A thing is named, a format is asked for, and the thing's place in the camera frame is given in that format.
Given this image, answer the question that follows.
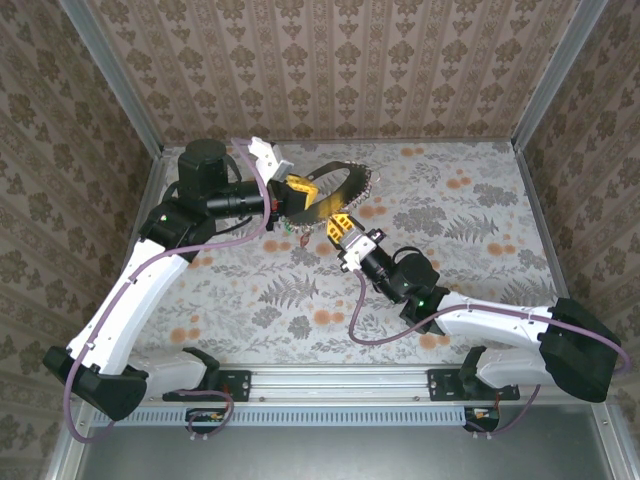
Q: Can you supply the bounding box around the white slotted cable duct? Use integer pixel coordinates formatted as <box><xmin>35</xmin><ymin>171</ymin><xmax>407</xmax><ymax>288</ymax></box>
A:
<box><xmin>92</xmin><ymin>405</ymin><xmax>469</xmax><ymax>427</ymax></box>

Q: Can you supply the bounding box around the grey metal panel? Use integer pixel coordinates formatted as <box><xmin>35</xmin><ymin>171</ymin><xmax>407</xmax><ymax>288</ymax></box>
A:
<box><xmin>79</xmin><ymin>405</ymin><xmax>614</xmax><ymax>480</ymax></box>

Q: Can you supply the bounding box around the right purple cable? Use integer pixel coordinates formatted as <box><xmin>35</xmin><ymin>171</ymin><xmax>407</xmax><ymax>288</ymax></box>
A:
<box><xmin>348</xmin><ymin>267</ymin><xmax>634</xmax><ymax>441</ymax></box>

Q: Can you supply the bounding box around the aluminium lower frame bar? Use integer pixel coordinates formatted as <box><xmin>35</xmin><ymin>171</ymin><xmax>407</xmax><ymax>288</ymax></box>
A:
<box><xmin>44</xmin><ymin>399</ymin><xmax>94</xmax><ymax>480</ymax></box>
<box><xmin>592</xmin><ymin>399</ymin><xmax>640</xmax><ymax>480</ymax></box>

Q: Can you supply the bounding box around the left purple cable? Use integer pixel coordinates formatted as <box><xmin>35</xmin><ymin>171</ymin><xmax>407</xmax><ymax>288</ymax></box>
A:
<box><xmin>62</xmin><ymin>137</ymin><xmax>281</xmax><ymax>444</ymax></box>

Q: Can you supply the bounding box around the aluminium frame post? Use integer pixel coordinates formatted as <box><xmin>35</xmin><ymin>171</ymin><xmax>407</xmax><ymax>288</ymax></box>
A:
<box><xmin>512</xmin><ymin>0</ymin><xmax>609</xmax><ymax>151</ymax></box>
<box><xmin>57</xmin><ymin>0</ymin><xmax>166</xmax><ymax>157</ymax></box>

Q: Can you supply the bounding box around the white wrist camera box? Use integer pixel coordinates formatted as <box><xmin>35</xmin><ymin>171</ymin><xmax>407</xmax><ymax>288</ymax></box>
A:
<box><xmin>337</xmin><ymin>232</ymin><xmax>380</xmax><ymax>275</ymax></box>
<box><xmin>248</xmin><ymin>136</ymin><xmax>294</xmax><ymax>184</ymax></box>

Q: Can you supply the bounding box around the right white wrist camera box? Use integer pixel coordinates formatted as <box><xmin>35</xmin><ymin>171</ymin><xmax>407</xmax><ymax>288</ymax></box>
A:
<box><xmin>337</xmin><ymin>232</ymin><xmax>380</xmax><ymax>275</ymax></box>

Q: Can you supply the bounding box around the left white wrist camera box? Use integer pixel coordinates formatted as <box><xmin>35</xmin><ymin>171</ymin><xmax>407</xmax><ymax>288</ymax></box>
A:
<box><xmin>248</xmin><ymin>136</ymin><xmax>294</xmax><ymax>184</ymax></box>

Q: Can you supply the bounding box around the purple cable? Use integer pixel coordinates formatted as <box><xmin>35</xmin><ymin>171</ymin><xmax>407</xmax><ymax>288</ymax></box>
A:
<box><xmin>348</xmin><ymin>267</ymin><xmax>634</xmax><ymax>441</ymax></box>
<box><xmin>62</xmin><ymin>137</ymin><xmax>281</xmax><ymax>444</ymax></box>

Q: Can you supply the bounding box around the aluminium table side rail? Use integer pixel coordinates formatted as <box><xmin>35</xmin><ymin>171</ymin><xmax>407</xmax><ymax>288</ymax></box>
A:
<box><xmin>513</xmin><ymin>144</ymin><xmax>571</xmax><ymax>306</ymax></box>
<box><xmin>119</xmin><ymin>147</ymin><xmax>172</xmax><ymax>261</ymax></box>

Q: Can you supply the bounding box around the floral patterned tablecloth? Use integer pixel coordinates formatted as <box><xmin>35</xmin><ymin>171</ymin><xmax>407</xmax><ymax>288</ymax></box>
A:
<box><xmin>117</xmin><ymin>141</ymin><xmax>569</xmax><ymax>366</ymax></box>

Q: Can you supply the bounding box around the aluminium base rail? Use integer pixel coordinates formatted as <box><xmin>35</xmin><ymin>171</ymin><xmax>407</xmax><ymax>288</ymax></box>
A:
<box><xmin>144</xmin><ymin>366</ymin><xmax>551</xmax><ymax>404</ymax></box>

